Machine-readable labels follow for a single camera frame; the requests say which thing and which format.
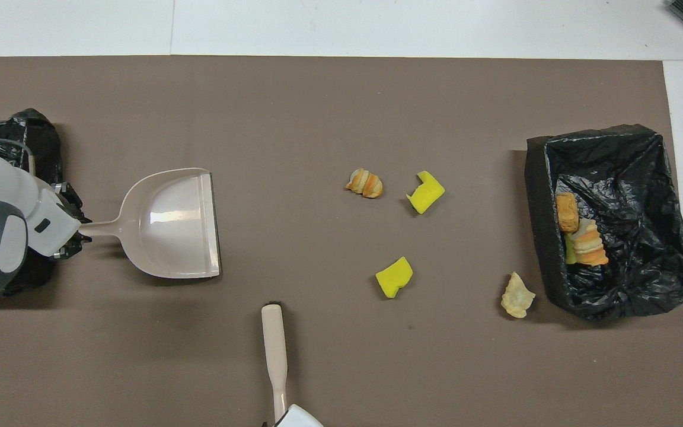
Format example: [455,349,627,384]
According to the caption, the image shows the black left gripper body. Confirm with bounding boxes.
[51,181,84,262]

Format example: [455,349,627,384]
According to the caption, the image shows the beige plastic dustpan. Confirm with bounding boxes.
[79,168,222,279]

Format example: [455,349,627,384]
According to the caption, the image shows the beige hand brush black bristles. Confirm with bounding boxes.
[261,302,290,423]

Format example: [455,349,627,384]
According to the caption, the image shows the striped croissant piece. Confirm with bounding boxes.
[345,168,384,199]

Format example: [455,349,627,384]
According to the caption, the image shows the pale cracker piece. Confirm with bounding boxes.
[500,271,537,319]

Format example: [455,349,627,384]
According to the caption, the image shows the brown oval bread roll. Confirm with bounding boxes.
[556,192,580,233]

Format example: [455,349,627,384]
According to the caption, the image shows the pale torn bread piece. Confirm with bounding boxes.
[572,218,609,267]

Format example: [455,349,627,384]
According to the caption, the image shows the bin lined with black bag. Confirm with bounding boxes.
[0,108,84,297]
[524,124,683,324]

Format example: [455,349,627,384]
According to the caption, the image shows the large brown table mat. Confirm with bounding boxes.
[0,56,683,427]

